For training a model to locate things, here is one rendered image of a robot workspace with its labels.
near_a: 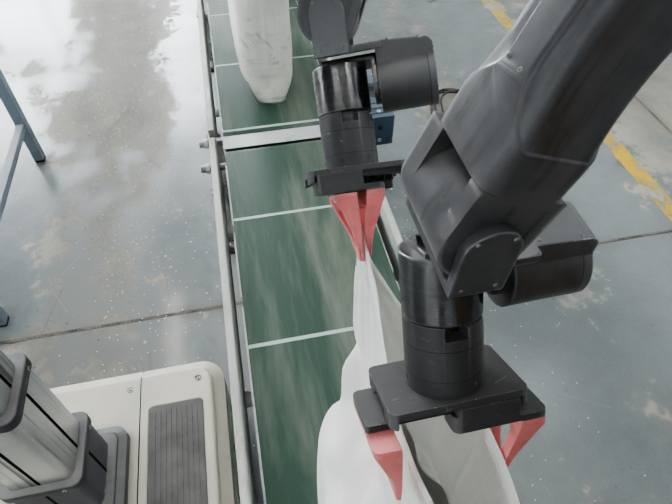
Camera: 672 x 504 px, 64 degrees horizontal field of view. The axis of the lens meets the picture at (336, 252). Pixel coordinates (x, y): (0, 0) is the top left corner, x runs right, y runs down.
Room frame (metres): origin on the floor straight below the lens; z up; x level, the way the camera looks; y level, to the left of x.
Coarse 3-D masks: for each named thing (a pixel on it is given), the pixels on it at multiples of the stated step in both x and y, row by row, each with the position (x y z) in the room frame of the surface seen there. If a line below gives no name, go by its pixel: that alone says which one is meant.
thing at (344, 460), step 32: (384, 288) 0.32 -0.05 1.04; (384, 320) 0.31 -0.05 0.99; (352, 352) 0.36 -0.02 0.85; (384, 352) 0.24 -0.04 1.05; (352, 384) 0.32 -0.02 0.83; (352, 416) 0.28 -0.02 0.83; (320, 448) 0.28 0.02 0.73; (352, 448) 0.24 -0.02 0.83; (416, 448) 0.23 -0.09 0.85; (448, 448) 0.20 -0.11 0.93; (480, 448) 0.17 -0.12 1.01; (320, 480) 0.26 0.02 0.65; (352, 480) 0.20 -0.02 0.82; (384, 480) 0.18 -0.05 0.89; (416, 480) 0.14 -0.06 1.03; (448, 480) 0.19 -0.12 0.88; (480, 480) 0.16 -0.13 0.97; (512, 480) 0.13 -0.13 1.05
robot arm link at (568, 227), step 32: (416, 224) 0.24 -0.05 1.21; (576, 224) 0.24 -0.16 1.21; (480, 256) 0.19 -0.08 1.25; (512, 256) 0.19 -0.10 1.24; (544, 256) 0.22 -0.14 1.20; (576, 256) 0.23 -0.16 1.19; (448, 288) 0.19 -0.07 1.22; (480, 288) 0.19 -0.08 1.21; (512, 288) 0.21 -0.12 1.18; (544, 288) 0.22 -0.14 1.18; (576, 288) 0.22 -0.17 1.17
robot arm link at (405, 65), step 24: (312, 0) 0.50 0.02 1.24; (336, 0) 0.50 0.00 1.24; (312, 24) 0.49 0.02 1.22; (336, 24) 0.49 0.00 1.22; (336, 48) 0.48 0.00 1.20; (360, 48) 0.49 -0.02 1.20; (384, 48) 0.50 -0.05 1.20; (408, 48) 0.50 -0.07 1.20; (432, 48) 0.49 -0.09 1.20; (384, 72) 0.48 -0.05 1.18; (408, 72) 0.48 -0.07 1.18; (432, 72) 0.47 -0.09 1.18; (384, 96) 0.47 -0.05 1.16; (408, 96) 0.47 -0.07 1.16; (432, 96) 0.47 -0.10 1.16
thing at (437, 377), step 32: (480, 320) 0.20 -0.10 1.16; (416, 352) 0.19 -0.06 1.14; (448, 352) 0.18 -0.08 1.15; (480, 352) 0.19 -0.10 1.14; (384, 384) 0.18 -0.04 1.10; (416, 384) 0.18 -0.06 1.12; (448, 384) 0.17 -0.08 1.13; (480, 384) 0.18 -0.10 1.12; (512, 384) 0.18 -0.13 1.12; (384, 416) 0.16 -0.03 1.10; (416, 416) 0.15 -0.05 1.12
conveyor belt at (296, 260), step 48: (288, 144) 1.40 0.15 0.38; (240, 192) 1.17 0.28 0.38; (288, 192) 1.17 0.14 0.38; (240, 240) 0.98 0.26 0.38; (288, 240) 0.98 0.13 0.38; (336, 240) 0.98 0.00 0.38; (288, 288) 0.81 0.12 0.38; (336, 288) 0.81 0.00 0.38; (288, 336) 0.67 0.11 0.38; (336, 336) 0.67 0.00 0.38; (288, 384) 0.55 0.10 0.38; (336, 384) 0.55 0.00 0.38; (288, 432) 0.44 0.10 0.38; (288, 480) 0.35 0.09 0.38
